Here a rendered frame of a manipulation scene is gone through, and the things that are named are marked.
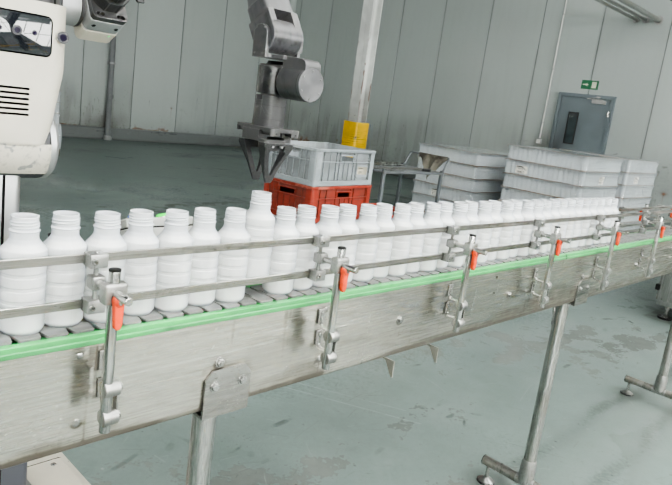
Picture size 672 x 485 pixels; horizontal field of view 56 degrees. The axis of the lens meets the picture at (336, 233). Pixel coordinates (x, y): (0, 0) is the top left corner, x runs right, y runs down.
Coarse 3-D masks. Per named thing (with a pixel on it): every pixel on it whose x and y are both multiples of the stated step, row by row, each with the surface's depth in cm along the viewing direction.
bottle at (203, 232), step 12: (204, 216) 107; (192, 228) 108; (204, 228) 107; (204, 240) 107; (216, 240) 108; (216, 252) 109; (192, 264) 107; (204, 264) 108; (216, 264) 110; (192, 276) 108; (204, 276) 108; (192, 300) 109; (204, 300) 109
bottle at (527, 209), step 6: (522, 204) 188; (528, 204) 187; (534, 204) 188; (522, 210) 188; (528, 210) 187; (528, 216) 187; (534, 216) 188; (522, 228) 188; (528, 228) 187; (522, 234) 188; (528, 234) 188; (522, 240) 188; (528, 240) 188; (522, 252) 189; (528, 252) 190
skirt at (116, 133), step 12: (72, 132) 1288; (84, 132) 1306; (96, 132) 1323; (120, 132) 1360; (132, 132) 1380; (144, 132) 1400; (156, 132) 1420; (168, 132) 1442; (192, 144) 1490; (204, 144) 1516; (216, 144) 1540; (228, 144) 1565
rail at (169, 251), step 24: (624, 216) 238; (264, 240) 114; (288, 240) 118; (312, 240) 123; (336, 240) 128; (576, 240) 212; (0, 264) 83; (24, 264) 85; (48, 264) 87; (360, 264) 135; (384, 264) 141; (168, 288) 102; (192, 288) 105; (216, 288) 109; (0, 312) 84; (24, 312) 86; (48, 312) 89
